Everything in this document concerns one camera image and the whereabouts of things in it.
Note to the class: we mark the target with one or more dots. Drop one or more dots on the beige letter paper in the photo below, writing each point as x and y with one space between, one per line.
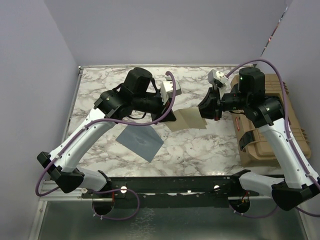
187 118

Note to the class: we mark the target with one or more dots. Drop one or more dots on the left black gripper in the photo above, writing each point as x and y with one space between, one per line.
161 108

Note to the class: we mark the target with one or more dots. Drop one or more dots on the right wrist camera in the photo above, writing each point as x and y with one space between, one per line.
218 79

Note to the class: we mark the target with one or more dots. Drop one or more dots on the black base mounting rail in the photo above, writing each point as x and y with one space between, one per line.
169 192

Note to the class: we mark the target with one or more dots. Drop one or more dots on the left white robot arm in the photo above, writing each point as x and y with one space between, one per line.
120 105

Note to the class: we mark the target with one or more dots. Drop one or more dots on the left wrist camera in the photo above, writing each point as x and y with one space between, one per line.
170 88

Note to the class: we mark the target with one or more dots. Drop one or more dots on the tan plastic tool case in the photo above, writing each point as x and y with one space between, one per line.
255 150

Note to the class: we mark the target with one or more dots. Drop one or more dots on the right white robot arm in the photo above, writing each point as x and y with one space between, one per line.
269 116

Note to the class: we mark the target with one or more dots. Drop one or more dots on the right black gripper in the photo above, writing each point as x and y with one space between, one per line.
207 107

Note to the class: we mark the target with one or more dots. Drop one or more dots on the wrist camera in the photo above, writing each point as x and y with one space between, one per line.
218 79
170 88

